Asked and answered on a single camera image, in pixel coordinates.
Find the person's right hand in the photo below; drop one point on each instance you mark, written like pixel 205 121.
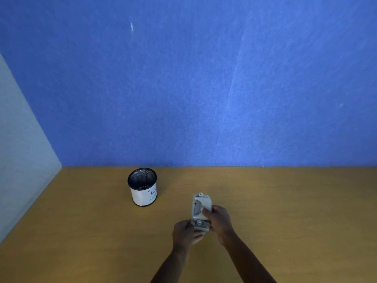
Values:
pixel 220 222

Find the person's left hand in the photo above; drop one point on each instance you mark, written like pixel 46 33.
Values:
pixel 182 235

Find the person's right thumb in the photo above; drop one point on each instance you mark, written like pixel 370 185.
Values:
pixel 205 213

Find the person's left thumb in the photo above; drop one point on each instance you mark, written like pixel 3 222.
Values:
pixel 189 223

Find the grey plastic device casing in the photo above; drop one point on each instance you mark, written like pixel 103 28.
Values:
pixel 201 207

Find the person's left forearm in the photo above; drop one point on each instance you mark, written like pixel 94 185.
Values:
pixel 172 266

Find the person's right forearm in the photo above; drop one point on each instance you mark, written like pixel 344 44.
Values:
pixel 246 262

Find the black mesh pen holder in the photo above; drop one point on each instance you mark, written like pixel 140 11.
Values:
pixel 142 187

